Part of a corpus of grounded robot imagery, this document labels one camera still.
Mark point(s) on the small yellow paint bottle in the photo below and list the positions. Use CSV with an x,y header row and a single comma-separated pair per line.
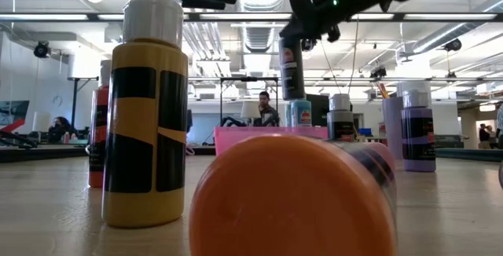
x,y
133,209

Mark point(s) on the pink plastic bin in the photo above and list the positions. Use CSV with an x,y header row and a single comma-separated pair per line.
x,y
236,138

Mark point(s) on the person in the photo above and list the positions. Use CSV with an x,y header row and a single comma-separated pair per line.
x,y
484,136
492,134
267,114
500,126
59,128

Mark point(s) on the small purple paint bottle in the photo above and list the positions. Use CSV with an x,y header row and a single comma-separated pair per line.
x,y
418,162

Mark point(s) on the large black paint bottle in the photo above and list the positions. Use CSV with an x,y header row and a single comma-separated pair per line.
x,y
292,79

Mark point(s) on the group of paint brushes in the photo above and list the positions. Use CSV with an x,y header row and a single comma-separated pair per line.
x,y
385,91

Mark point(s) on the small orange paint bottle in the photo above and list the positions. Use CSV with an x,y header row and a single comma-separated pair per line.
x,y
291,201

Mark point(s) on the black background stand frame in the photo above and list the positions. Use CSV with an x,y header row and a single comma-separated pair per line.
x,y
249,79

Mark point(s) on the large turquoise paint bottle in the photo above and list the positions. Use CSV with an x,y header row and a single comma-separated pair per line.
x,y
302,114

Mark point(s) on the black background robot arm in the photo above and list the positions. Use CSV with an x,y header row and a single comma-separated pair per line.
x,y
232,121

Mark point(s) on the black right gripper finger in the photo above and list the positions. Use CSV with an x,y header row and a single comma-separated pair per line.
x,y
302,12

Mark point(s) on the small grey paint bottle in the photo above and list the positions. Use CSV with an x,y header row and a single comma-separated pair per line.
x,y
340,124

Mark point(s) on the white shade background lamp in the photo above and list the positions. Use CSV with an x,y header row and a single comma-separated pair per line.
x,y
41,121
250,110

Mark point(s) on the black background pole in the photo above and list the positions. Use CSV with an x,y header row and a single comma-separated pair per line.
x,y
74,103

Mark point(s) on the lavender plastic cup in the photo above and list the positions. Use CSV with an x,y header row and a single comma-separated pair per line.
x,y
392,130

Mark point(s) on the black background monitor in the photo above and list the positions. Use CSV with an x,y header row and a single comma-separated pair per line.
x,y
319,108

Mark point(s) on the small red-orange paint bottle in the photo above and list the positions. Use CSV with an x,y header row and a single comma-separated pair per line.
x,y
98,103

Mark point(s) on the black ceiling camera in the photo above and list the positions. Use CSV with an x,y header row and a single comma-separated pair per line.
x,y
41,50
379,72
454,45

